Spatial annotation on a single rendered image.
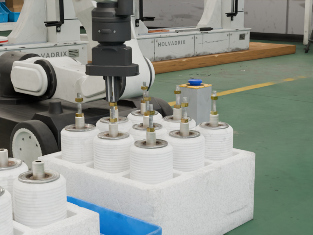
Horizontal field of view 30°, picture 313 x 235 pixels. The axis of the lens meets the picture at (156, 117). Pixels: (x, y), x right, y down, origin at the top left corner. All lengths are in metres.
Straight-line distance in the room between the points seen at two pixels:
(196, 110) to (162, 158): 0.44
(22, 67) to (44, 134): 0.44
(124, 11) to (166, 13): 6.93
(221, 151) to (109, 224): 0.34
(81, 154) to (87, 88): 0.46
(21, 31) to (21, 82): 1.63
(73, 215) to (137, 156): 0.22
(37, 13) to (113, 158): 2.55
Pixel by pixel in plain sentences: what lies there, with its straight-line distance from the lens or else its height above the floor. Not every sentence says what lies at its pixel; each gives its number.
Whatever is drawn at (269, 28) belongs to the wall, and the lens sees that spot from 7.18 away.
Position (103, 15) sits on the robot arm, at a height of 0.53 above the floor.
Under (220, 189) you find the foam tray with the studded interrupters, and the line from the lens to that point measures 1.41.
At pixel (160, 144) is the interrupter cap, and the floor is 0.25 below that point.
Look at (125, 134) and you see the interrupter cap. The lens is 1.37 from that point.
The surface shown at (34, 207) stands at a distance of 1.06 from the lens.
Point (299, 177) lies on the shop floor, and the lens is 1.93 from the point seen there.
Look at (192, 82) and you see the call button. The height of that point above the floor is 0.32.
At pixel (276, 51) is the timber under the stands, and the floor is 0.04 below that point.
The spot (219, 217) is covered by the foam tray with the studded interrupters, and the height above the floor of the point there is 0.05.
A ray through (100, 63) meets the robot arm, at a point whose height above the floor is 0.42.
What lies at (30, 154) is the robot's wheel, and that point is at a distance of 1.83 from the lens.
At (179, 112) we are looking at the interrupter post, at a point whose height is 0.27.
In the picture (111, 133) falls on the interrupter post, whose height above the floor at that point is 0.26.
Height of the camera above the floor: 0.58
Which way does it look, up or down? 12 degrees down
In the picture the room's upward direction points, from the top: straight up
